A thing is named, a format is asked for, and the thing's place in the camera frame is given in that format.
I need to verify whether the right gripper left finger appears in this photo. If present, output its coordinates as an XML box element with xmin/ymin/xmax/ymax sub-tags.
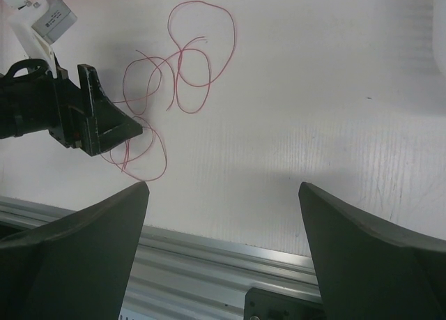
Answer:
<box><xmin>1</xmin><ymin>183</ymin><xmax>149</xmax><ymax>319</ymax></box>

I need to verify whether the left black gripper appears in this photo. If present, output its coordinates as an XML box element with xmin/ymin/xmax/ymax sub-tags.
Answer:
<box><xmin>1</xmin><ymin>59</ymin><xmax>143</xmax><ymax>156</ymax></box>

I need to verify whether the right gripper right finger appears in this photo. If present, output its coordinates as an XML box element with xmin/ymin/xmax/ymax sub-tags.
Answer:
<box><xmin>298</xmin><ymin>183</ymin><xmax>445</xmax><ymax>319</ymax></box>

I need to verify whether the bundle of thin wires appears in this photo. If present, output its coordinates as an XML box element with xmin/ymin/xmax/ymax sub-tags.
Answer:
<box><xmin>100</xmin><ymin>0</ymin><xmax>237</xmax><ymax>181</ymax></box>

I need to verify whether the right white perforated basket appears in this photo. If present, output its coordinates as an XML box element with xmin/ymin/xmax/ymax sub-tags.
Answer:
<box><xmin>432</xmin><ymin>0</ymin><xmax>446</xmax><ymax>75</ymax></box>

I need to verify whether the aluminium mounting rail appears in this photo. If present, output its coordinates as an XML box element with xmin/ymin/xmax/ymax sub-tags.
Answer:
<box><xmin>1</xmin><ymin>197</ymin><xmax>322</xmax><ymax>319</ymax></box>

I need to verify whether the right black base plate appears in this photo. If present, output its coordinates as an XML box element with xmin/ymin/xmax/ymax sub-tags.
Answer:
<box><xmin>243</xmin><ymin>288</ymin><xmax>327</xmax><ymax>320</ymax></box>

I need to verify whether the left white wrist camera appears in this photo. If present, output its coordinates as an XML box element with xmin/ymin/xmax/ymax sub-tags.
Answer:
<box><xmin>3</xmin><ymin>0</ymin><xmax>77</xmax><ymax>79</ymax></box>

